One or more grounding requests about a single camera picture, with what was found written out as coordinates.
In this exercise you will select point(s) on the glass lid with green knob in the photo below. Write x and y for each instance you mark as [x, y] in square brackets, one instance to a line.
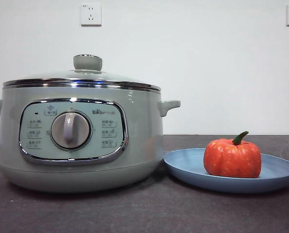
[87, 62]

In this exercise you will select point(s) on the orange pumpkin with green stem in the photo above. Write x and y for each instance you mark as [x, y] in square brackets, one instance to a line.
[231, 160]

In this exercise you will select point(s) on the pale green electric steamer pot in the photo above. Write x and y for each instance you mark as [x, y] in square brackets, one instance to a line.
[142, 138]

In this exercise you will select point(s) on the blue round plate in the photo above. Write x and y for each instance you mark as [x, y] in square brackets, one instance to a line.
[183, 167]

